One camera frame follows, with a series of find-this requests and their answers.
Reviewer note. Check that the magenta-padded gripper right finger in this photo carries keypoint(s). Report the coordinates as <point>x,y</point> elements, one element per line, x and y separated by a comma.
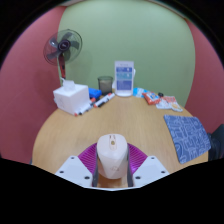
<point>150,170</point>

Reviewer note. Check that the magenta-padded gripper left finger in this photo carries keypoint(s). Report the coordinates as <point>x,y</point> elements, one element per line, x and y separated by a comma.
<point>75,170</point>

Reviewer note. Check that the cream pink computer mouse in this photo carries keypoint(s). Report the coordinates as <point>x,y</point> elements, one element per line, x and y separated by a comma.
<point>112,156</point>

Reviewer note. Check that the blue-grey patterned mouse pad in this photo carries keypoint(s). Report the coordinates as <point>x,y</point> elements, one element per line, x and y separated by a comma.
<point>188,138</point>

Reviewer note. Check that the white snack packet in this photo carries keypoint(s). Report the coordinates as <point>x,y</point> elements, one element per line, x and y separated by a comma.
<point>162,105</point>

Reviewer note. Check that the white tissue box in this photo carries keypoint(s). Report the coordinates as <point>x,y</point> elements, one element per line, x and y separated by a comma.
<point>70,98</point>

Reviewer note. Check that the orange snack packet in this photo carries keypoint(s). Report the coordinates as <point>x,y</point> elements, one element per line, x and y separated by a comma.
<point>151,98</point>

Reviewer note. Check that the black office chair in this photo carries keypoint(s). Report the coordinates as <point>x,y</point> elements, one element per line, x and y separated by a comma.
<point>218,141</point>

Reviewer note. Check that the small black round object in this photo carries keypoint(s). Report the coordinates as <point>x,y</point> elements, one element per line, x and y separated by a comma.
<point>160,94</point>

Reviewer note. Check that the blue snack packet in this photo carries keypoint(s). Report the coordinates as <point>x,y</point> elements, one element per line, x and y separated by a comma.
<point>139,92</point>

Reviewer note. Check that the small blue box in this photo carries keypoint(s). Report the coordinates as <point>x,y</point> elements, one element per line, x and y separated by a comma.
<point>95,92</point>

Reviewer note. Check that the dark translucent cup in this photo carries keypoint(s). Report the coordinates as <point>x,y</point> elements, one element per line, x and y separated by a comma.
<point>105,85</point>

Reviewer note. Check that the white standing sign card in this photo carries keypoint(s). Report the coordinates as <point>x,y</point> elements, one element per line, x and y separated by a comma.
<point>124,78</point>

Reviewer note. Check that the black and red standing fan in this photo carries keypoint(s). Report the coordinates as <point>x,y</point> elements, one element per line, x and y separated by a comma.
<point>63,45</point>

